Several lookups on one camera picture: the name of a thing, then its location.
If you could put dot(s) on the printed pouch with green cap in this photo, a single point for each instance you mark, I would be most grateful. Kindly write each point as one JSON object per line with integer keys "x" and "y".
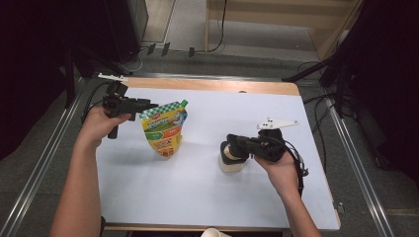
{"x": 163, "y": 131}

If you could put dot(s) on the person's left hand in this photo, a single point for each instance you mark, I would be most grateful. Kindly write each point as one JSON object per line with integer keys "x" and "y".
{"x": 95, "y": 128}

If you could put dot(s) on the aluminium floor rail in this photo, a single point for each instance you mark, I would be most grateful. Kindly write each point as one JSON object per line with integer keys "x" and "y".
{"x": 46, "y": 151}
{"x": 230, "y": 77}
{"x": 357, "y": 164}

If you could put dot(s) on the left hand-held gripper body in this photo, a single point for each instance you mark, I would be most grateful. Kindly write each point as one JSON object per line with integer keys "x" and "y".
{"x": 117, "y": 103}

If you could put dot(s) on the light wooden frame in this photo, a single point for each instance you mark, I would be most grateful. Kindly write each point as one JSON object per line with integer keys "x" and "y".
{"x": 263, "y": 10}

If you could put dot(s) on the person's right hand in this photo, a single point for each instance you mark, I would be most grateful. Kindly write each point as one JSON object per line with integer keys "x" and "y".
{"x": 283, "y": 177}

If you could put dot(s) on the black tripod stand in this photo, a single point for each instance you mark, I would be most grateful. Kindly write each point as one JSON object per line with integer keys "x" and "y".
{"x": 306, "y": 70}

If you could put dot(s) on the small black block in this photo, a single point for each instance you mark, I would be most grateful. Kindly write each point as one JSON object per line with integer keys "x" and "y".
{"x": 191, "y": 52}
{"x": 150, "y": 48}
{"x": 165, "y": 48}

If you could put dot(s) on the black stand leg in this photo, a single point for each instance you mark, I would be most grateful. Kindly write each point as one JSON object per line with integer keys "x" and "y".
{"x": 69, "y": 85}

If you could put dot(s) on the black cabinet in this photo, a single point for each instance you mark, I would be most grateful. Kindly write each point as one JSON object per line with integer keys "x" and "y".
{"x": 125, "y": 29}

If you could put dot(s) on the white round object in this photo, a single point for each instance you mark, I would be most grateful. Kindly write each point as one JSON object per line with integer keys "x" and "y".
{"x": 214, "y": 233}

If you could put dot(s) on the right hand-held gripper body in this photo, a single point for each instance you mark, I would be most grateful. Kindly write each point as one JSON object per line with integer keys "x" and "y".
{"x": 271, "y": 146}

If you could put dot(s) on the white table sheet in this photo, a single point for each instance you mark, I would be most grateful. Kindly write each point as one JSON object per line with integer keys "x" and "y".
{"x": 197, "y": 191}

